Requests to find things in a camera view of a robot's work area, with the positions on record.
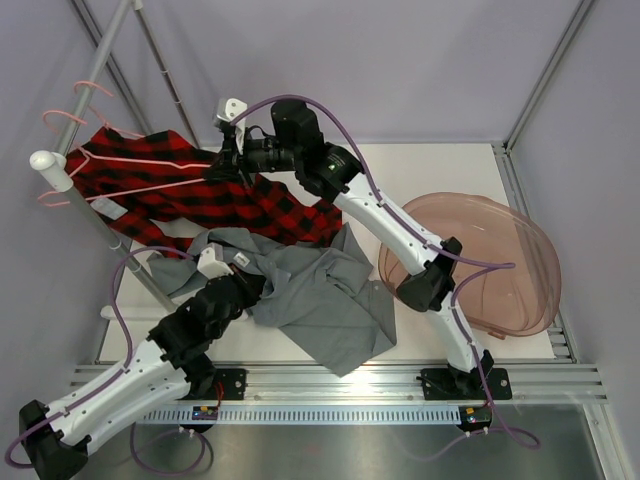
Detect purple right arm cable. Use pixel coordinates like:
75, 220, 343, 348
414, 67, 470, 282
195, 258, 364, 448
234, 94, 541, 461

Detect aluminium mounting rail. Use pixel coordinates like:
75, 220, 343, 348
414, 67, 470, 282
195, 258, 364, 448
64, 363, 609, 406

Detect grey clothes rack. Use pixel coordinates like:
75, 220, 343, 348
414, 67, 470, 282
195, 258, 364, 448
28, 0, 201, 321

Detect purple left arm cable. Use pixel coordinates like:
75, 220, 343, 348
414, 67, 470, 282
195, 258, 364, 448
3, 247, 196, 467

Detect white slotted cable duct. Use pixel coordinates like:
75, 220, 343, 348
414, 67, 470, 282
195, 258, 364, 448
138, 405, 461, 425

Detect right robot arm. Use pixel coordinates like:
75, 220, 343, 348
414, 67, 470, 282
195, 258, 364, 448
205, 95, 494, 397

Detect pink wire hanger front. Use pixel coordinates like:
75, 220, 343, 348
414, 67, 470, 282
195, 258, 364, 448
30, 147, 211, 207

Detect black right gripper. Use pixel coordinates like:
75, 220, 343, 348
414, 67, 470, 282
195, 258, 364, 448
203, 128, 302, 191

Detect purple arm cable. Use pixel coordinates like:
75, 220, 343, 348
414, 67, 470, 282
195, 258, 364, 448
234, 94, 541, 461
3, 247, 196, 467

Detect pink transparent plastic basket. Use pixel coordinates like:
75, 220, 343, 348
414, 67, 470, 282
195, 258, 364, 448
403, 192, 562, 339

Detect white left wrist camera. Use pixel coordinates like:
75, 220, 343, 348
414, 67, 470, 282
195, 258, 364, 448
196, 243, 234, 280

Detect grey shirt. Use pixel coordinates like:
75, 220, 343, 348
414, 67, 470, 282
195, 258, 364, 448
147, 224, 397, 377

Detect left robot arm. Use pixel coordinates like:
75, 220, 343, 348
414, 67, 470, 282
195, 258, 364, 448
18, 270, 266, 479

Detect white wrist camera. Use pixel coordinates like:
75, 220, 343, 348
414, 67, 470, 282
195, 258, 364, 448
214, 98, 248, 151
196, 243, 234, 280

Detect red black plaid shirt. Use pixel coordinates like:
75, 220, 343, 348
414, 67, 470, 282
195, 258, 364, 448
81, 127, 343, 251

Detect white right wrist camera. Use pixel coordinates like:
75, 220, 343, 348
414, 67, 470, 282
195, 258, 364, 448
214, 98, 248, 151

